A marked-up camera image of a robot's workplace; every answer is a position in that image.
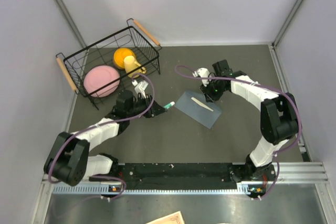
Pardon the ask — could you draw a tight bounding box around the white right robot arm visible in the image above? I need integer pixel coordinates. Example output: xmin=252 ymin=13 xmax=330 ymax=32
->
xmin=193 ymin=60 xmax=299 ymax=182

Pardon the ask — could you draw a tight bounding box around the cream paper letter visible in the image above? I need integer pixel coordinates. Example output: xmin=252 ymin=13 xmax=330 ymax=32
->
xmin=191 ymin=97 xmax=214 ymax=112

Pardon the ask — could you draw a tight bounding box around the green white glue stick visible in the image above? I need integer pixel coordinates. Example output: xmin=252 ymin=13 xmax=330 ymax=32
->
xmin=164 ymin=101 xmax=175 ymax=110

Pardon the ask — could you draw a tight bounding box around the orange bowl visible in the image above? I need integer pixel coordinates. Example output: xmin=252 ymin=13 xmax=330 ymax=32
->
xmin=113 ymin=48 xmax=135 ymax=70

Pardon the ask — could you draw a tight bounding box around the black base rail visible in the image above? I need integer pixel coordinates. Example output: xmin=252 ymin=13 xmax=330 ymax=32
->
xmin=89 ymin=162 xmax=276 ymax=190

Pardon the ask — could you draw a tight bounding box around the pale yellow mug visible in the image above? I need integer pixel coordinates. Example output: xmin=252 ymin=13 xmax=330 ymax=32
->
xmin=124 ymin=56 xmax=146 ymax=78

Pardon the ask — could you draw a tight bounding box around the grey slotted cable duct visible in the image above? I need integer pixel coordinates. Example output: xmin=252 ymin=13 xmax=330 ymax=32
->
xmin=52 ymin=183 xmax=264 ymax=195

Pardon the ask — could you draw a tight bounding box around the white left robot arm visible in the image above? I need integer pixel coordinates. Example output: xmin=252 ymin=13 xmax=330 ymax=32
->
xmin=44 ymin=90 xmax=170 ymax=186

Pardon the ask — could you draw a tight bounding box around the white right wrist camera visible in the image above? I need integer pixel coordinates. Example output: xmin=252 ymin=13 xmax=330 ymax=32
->
xmin=193 ymin=68 xmax=215 ymax=87

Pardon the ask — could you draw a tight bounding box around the black wire dish basket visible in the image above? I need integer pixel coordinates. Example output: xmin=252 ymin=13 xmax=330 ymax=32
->
xmin=56 ymin=18 xmax=162 ymax=109

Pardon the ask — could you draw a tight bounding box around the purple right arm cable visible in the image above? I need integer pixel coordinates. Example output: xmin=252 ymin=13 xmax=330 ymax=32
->
xmin=174 ymin=65 xmax=302 ymax=200

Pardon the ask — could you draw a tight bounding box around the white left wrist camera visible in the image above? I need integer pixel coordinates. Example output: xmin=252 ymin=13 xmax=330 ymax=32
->
xmin=132 ymin=80 xmax=149 ymax=99

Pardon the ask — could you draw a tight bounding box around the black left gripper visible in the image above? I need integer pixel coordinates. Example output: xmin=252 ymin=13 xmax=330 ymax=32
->
xmin=127 ymin=93 xmax=167 ymax=118

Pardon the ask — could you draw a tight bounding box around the grey blue envelope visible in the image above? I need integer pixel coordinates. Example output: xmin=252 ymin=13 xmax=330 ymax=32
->
xmin=175 ymin=90 xmax=222 ymax=129

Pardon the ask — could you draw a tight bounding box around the brown patterned paper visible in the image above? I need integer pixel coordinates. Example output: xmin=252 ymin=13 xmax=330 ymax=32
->
xmin=148 ymin=211 xmax=185 ymax=224

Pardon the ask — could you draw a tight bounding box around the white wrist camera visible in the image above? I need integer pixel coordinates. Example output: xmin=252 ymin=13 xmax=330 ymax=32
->
xmin=193 ymin=68 xmax=215 ymax=87
xmin=132 ymin=80 xmax=149 ymax=99

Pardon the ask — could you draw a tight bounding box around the pink plate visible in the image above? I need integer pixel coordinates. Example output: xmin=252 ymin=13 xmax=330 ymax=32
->
xmin=83 ymin=66 xmax=120 ymax=98

